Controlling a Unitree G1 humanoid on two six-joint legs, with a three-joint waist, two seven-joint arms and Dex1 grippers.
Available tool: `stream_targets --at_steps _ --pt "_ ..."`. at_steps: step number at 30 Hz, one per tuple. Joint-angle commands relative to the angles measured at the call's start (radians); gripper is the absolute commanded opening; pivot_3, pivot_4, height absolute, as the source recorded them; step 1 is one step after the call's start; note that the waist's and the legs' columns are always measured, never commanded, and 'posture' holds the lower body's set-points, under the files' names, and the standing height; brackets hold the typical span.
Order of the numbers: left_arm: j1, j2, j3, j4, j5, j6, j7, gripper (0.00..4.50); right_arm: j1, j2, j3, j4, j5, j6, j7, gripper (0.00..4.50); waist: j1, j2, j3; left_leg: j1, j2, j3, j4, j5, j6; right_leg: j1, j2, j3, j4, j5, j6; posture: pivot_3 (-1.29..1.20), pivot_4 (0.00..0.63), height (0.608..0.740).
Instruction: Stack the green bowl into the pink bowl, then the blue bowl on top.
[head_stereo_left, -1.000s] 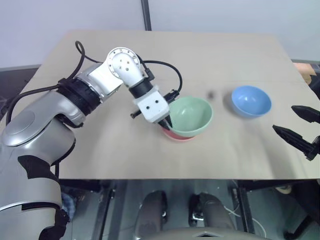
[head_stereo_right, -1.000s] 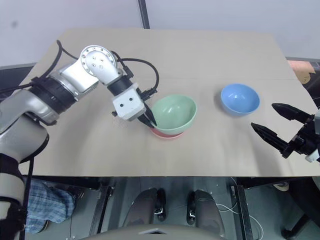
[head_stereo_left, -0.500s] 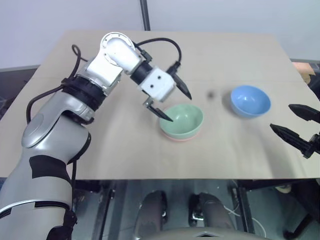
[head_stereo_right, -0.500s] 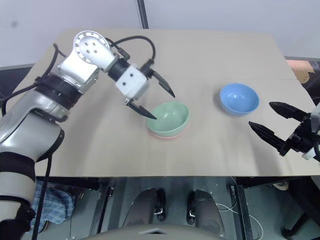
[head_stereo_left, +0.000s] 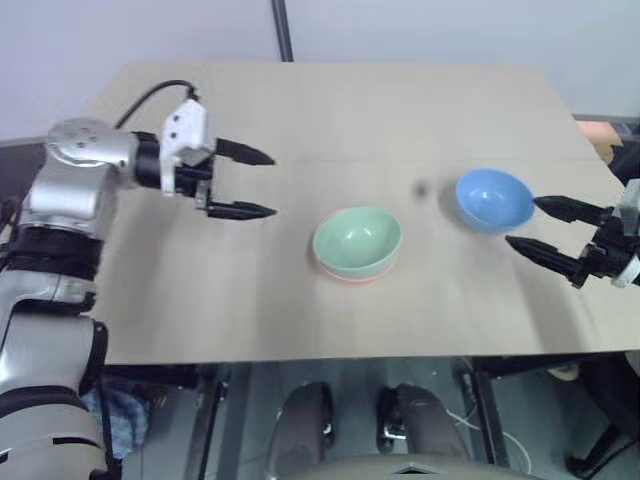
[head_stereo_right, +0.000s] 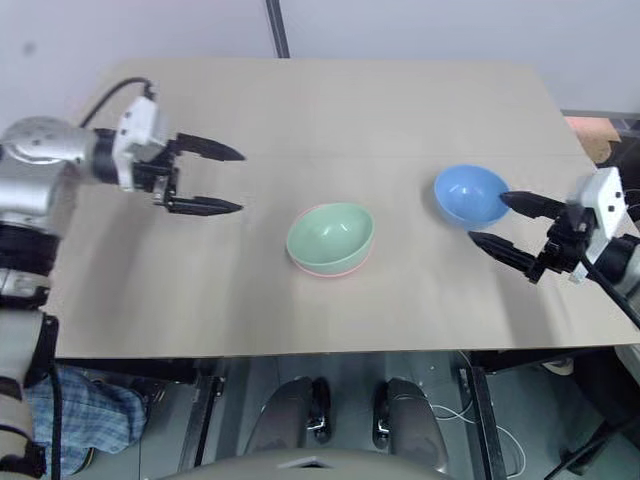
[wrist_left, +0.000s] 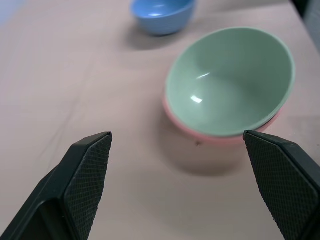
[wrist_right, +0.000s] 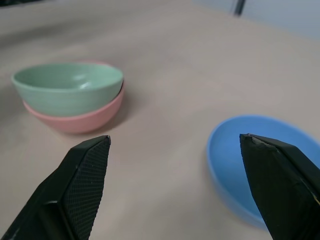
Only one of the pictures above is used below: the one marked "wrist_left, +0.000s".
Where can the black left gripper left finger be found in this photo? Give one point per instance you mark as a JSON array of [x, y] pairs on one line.
[[75, 185]]

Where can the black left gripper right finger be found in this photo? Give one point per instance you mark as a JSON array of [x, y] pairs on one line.
[[282, 180]]

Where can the pink bowl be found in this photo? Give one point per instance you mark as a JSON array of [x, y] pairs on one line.
[[215, 140]]

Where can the green bowl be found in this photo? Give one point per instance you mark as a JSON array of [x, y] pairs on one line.
[[230, 82]]

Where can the blue bowl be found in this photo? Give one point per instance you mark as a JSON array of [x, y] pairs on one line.
[[162, 15]]

